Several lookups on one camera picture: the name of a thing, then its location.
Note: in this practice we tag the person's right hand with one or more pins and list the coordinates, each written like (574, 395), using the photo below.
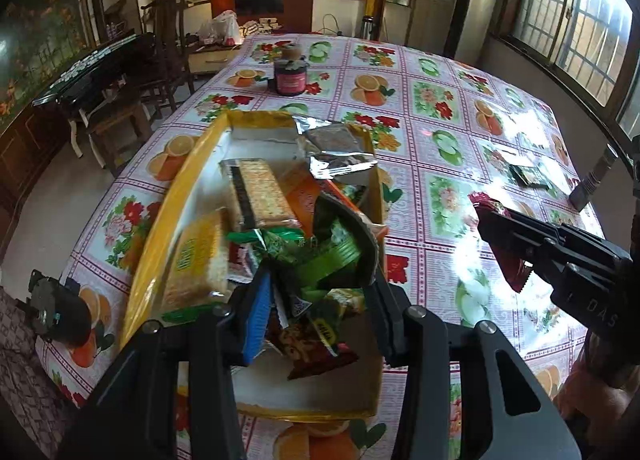
(585, 390)

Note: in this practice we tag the black motor device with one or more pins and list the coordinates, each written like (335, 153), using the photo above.
(60, 310)

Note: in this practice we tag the pile of small boxes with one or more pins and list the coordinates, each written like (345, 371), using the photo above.
(260, 27)

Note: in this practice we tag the light green snack packet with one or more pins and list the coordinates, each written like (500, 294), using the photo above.
(332, 255)

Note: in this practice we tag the row of mahjong tiles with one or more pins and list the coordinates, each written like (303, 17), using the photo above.
(92, 59)

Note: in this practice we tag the dark red jar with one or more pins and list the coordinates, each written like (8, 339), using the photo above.
(291, 77)

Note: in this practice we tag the low wooden cabinet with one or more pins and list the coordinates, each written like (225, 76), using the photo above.
(215, 58)

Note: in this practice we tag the patterned sofa cloth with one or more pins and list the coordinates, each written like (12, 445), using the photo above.
(25, 390)

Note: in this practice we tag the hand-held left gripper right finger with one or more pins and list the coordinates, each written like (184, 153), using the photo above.
(385, 325)

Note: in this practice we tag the metal thermos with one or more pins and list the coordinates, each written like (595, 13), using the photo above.
(369, 27)

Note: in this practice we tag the orange cracker pack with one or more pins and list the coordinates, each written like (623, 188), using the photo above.
(300, 197)

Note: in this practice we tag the white plastic bag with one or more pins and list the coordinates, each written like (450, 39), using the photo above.
(221, 27)

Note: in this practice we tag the dark green cracker packet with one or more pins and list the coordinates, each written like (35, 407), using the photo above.
(530, 174)

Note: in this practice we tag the long green label cracker pack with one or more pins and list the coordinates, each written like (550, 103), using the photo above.
(197, 260)

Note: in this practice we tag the wooden stool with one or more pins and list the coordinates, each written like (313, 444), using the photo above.
(117, 132)

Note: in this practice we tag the silver foil snack packet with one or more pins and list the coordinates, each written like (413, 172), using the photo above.
(345, 165)
(327, 135)

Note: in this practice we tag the cracker pack with dark stripe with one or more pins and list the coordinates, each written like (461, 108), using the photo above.
(260, 190)

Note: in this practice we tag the small object on jar lid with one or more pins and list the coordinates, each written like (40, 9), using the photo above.
(293, 52)

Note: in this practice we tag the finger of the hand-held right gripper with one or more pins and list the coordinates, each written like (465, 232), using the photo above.
(555, 235)
(520, 252)

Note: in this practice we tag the metal flashlight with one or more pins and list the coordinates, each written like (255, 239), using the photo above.
(592, 174)

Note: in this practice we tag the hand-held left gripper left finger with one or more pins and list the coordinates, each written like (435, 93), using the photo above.
(257, 315)

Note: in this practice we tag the flower wall painting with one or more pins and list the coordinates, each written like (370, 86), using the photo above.
(35, 29)

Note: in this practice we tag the yellow cardboard box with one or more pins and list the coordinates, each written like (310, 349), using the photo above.
(150, 250)

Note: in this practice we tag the barred window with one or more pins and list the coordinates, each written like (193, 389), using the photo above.
(575, 19)

